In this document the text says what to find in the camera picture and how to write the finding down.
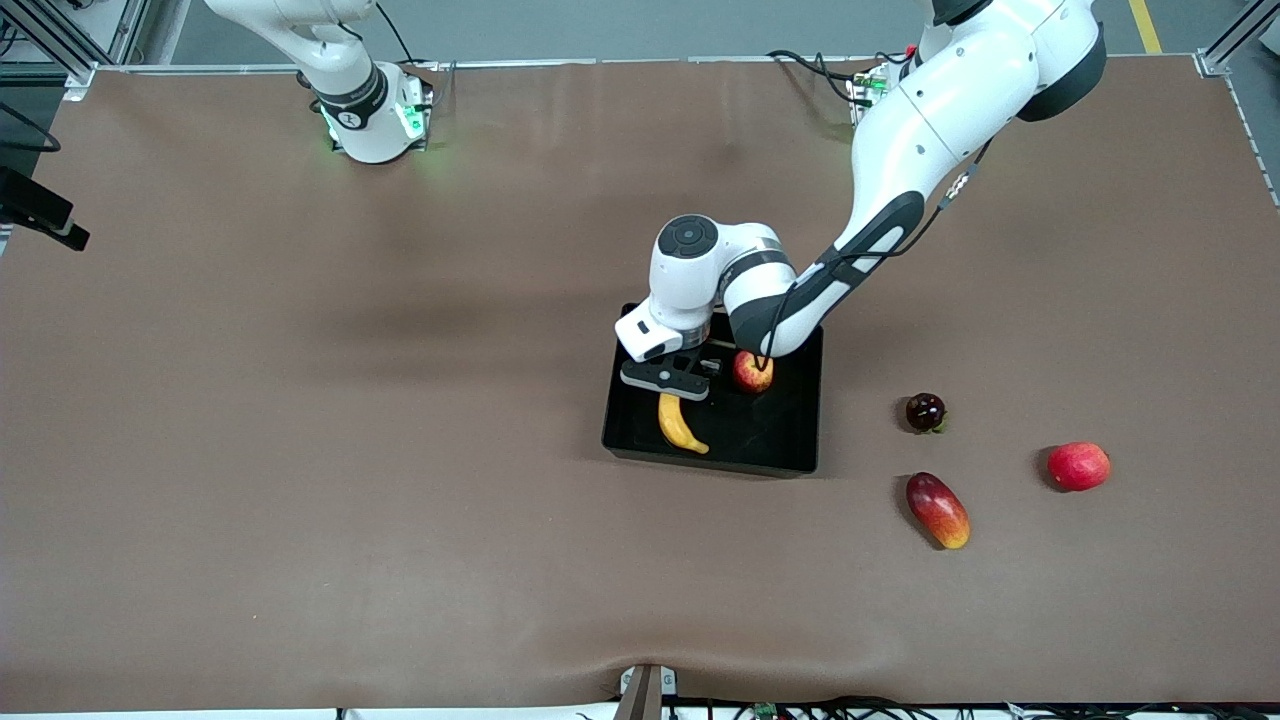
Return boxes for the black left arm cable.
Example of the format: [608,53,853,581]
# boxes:
[758,140,993,373]

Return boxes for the red yellow striped apple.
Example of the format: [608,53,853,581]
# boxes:
[731,350,776,394]

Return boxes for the black plastic box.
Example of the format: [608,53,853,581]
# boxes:
[601,303,825,478]

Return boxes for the yellow banana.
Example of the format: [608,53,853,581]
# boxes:
[657,392,711,456]

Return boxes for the brown table mat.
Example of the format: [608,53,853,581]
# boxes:
[0,58,1280,713]

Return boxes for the black right arm base cable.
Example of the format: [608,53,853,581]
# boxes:
[375,0,441,106]

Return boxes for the grey metal table bracket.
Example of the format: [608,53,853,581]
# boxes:
[618,662,679,720]

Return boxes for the black left arm base cables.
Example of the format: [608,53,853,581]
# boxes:
[768,48,873,106]

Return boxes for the red yellow mango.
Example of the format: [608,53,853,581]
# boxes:
[905,471,972,551]

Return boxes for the aluminium frame profile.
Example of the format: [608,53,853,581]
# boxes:
[1195,0,1280,206]
[0,0,151,101]

